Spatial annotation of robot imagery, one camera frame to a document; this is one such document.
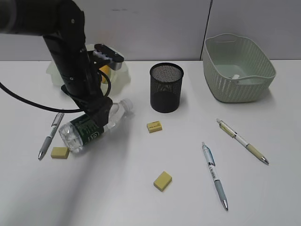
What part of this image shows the yellow eraser front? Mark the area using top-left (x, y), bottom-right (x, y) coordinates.
top-left (153, 171), bottom-right (172, 192)

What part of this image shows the beige white pen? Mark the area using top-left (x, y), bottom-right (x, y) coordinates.
top-left (216, 119), bottom-right (269, 165)

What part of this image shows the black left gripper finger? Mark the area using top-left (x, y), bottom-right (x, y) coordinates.
top-left (93, 103), bottom-right (112, 127)

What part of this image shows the yellow mango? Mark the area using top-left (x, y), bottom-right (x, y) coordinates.
top-left (99, 65), bottom-right (110, 84)

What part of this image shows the blue white pen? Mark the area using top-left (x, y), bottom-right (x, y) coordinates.
top-left (202, 142), bottom-right (229, 211)

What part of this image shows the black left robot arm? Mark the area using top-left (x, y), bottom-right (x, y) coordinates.
top-left (0, 0), bottom-right (112, 127)

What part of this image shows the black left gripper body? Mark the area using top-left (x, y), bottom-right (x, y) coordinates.
top-left (61, 85), bottom-right (113, 118)

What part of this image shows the white waste paper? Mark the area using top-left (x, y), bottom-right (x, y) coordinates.
top-left (231, 74), bottom-right (240, 80)

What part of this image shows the grey grip pen left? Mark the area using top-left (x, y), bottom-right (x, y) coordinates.
top-left (38, 113), bottom-right (64, 161)

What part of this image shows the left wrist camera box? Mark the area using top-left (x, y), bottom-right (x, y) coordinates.
top-left (93, 44), bottom-right (124, 71)

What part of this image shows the light green plastic basket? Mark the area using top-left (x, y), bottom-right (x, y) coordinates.
top-left (203, 33), bottom-right (276, 103)

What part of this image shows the frosted green wavy plate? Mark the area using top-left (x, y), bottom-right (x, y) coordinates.
top-left (45, 44), bottom-right (131, 97)

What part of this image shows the yellow eraser near bottle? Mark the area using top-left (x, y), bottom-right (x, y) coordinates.
top-left (50, 147), bottom-right (70, 159)

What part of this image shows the yellow eraser centre printed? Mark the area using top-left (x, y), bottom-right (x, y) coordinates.
top-left (147, 121), bottom-right (162, 133)

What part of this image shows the clear water bottle green label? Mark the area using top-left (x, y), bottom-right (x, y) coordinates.
top-left (59, 98), bottom-right (133, 153)

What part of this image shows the black mesh pen holder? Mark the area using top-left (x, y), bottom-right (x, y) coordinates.
top-left (150, 62), bottom-right (184, 113)

